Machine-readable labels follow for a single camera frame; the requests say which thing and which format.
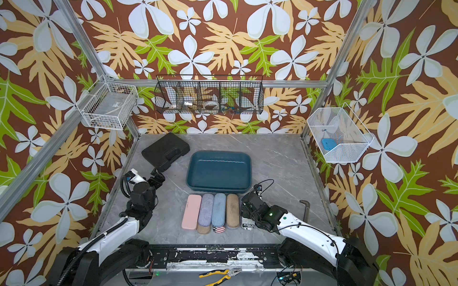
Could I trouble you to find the pink glasses case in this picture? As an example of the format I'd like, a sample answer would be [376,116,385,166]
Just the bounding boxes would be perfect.
[181,194,202,230]

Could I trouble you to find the purple fabric glasses case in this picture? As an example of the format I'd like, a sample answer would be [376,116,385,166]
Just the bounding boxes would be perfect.
[198,194,214,227]

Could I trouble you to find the beige fabric glasses case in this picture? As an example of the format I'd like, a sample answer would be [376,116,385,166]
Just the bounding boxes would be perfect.
[196,224,212,235]

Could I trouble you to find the newspaper print glasses case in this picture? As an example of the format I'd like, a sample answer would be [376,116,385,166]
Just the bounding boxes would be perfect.
[241,217,255,231]

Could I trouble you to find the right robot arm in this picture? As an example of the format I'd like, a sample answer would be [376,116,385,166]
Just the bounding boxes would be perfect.
[242,187,379,286]

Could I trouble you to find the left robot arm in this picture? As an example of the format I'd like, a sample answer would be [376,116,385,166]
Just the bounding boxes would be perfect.
[46,169,165,286]

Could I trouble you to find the tan fabric glasses case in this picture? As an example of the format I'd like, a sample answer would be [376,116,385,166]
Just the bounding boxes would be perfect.
[226,194,240,229]

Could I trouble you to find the light blue glasses case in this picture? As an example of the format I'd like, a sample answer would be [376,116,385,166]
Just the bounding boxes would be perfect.
[212,193,227,227]

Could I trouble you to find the flag print glasses case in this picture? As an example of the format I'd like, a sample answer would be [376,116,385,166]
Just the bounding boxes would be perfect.
[212,226,225,234]

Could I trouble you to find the teal plastic storage tray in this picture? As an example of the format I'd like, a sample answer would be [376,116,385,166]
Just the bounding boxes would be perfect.
[186,151,252,194]

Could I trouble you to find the dark metal hex key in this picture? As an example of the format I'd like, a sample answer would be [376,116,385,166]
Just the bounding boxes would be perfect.
[299,200,311,223]

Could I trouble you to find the black plastic tool case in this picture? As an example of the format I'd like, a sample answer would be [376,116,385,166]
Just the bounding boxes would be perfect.
[141,133,190,173]

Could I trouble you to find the blue object in basket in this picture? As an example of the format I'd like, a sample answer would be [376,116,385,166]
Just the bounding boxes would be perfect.
[321,138,337,151]

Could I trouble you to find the tape roll in basket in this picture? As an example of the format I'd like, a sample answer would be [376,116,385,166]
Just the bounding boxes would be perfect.
[203,101,219,110]

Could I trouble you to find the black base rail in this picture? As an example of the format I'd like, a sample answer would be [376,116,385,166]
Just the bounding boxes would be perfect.
[150,244,281,271]

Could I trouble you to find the yellow handled pliers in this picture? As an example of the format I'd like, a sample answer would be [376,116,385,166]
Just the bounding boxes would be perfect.
[198,269,241,286]

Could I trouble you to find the white wire basket left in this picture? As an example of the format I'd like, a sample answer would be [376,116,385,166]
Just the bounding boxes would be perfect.
[77,76,138,131]

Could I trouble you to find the white wire basket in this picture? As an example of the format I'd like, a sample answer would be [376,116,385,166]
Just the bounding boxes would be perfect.
[307,104,375,164]
[77,76,138,131]

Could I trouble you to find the white wire basket right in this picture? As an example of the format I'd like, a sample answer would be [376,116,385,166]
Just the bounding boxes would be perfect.
[307,104,375,164]

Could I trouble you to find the black wire basket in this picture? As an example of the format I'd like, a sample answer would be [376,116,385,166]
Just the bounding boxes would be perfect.
[153,74,265,114]

